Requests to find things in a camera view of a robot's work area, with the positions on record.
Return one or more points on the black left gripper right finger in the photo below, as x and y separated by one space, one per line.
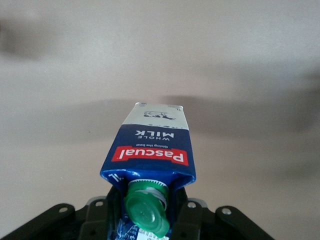
212 225

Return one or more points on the brown table cover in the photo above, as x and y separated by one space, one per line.
225 50

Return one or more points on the blue white milk carton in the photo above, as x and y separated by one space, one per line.
150 155

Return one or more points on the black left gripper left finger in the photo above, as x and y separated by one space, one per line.
62 225

